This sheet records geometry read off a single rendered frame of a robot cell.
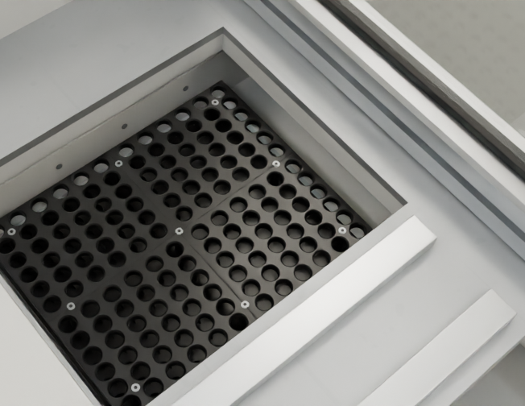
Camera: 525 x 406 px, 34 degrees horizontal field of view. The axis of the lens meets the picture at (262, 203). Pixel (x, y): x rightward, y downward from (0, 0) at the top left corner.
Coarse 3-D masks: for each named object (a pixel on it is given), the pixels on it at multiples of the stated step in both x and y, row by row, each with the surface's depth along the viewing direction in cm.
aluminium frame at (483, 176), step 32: (256, 0) 65; (288, 0) 62; (320, 0) 61; (288, 32) 64; (320, 32) 61; (352, 32) 60; (320, 64) 63; (352, 64) 60; (384, 64) 59; (352, 96) 62; (384, 96) 59; (416, 96) 58; (384, 128) 61; (416, 128) 58; (448, 128) 56; (480, 128) 56; (448, 160) 57; (480, 160) 55; (512, 160) 55; (480, 192) 56; (512, 192) 54; (512, 224) 56
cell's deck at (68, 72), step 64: (128, 0) 66; (192, 0) 67; (0, 64) 62; (64, 64) 63; (128, 64) 63; (192, 64) 67; (256, 64) 65; (0, 128) 60; (64, 128) 61; (320, 128) 62; (384, 192) 60; (448, 192) 59; (448, 256) 57; (512, 256) 57; (256, 320) 54; (384, 320) 54; (448, 320) 54; (512, 320) 55; (192, 384) 51; (320, 384) 52; (448, 384) 52
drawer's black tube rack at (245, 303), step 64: (192, 128) 70; (128, 192) 66; (192, 192) 67; (256, 192) 67; (0, 256) 60; (64, 256) 60; (128, 256) 60; (192, 256) 61; (256, 256) 64; (320, 256) 64; (64, 320) 58; (128, 320) 58; (192, 320) 58; (128, 384) 56
